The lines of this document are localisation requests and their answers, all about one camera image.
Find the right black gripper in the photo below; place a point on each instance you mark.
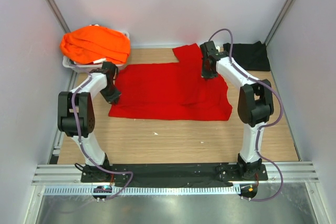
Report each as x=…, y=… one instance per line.
x=204, y=74

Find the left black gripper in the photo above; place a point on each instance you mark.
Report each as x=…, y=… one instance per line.
x=113, y=98

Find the red t-shirt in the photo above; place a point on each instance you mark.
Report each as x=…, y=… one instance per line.
x=172, y=91

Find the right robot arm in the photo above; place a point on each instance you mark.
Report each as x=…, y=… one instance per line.
x=255, y=104

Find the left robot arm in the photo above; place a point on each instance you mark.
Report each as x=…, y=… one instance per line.
x=77, y=120

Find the white plastic basket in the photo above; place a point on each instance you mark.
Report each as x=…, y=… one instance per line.
x=73, y=68

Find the white red garment in basket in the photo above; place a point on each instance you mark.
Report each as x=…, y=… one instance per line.
x=99, y=61

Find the folded black t-shirt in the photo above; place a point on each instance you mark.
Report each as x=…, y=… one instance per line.
x=252, y=57

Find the orange t-shirt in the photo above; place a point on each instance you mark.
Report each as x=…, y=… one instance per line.
x=95, y=45

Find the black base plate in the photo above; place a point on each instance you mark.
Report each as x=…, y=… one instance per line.
x=201, y=175

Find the right corner post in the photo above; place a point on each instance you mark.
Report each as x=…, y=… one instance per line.
x=282, y=14

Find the slotted cable duct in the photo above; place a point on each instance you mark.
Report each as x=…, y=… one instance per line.
x=104, y=190

